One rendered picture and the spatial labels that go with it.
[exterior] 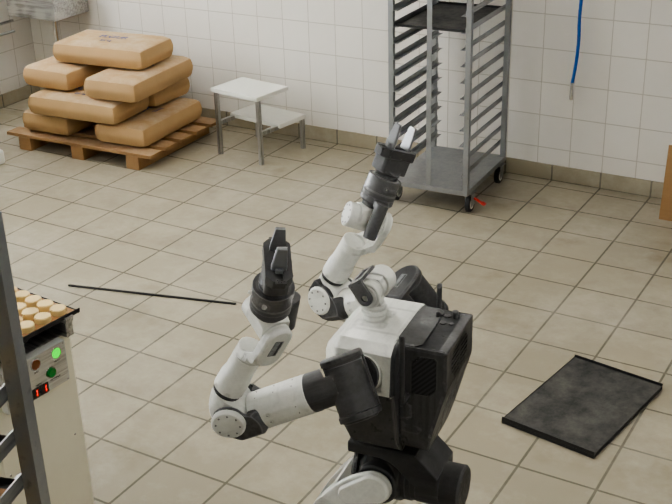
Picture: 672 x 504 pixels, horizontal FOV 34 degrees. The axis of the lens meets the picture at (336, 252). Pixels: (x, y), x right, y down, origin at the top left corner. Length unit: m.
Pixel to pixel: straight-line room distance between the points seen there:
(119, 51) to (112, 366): 2.86
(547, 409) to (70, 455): 1.91
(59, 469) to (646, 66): 4.08
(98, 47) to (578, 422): 4.22
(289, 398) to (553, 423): 2.15
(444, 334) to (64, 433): 1.52
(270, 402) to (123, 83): 4.80
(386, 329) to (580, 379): 2.28
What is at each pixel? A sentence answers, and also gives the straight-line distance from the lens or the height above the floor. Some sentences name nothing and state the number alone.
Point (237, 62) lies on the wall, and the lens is 7.70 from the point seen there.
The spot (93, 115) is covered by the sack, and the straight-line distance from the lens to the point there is 7.23.
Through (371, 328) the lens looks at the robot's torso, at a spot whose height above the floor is 1.23.
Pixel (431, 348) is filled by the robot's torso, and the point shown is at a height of 1.23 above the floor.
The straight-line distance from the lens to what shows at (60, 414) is 3.59.
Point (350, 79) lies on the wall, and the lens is 7.24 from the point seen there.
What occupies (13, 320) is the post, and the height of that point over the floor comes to 1.64.
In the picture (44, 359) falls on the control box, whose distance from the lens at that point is 3.43.
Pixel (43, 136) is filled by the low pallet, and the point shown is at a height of 0.11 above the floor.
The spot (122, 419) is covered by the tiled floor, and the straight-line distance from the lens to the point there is 4.59.
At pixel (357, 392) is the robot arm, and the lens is 2.39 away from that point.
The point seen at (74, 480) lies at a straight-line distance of 3.74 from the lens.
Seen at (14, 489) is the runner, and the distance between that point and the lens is 2.01.
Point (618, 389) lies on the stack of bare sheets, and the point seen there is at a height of 0.02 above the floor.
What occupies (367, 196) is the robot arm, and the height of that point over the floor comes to 1.42.
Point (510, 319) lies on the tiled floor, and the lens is 5.20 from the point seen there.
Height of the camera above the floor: 2.48
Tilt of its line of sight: 25 degrees down
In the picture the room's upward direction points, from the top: 2 degrees counter-clockwise
